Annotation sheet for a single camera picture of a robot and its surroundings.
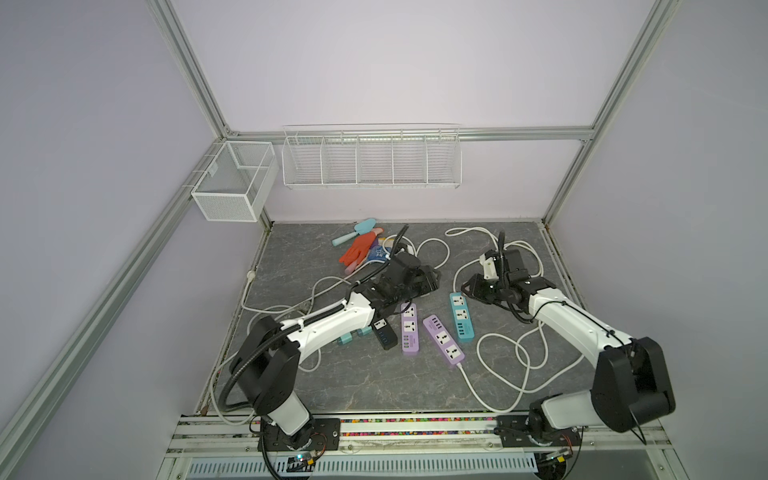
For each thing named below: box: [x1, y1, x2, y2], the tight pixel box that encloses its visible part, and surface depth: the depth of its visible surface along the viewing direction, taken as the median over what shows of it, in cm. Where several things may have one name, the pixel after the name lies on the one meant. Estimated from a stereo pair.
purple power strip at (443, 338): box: [422, 314, 465, 365], surface depth 88 cm
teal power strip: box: [449, 291, 475, 342], surface depth 93 cm
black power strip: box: [371, 318, 398, 350], surface depth 90 cm
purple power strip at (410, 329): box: [401, 303, 420, 353], surface depth 91 cm
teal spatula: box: [332, 218, 376, 246], surface depth 121 cm
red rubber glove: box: [338, 227, 384, 265], surface depth 110 cm
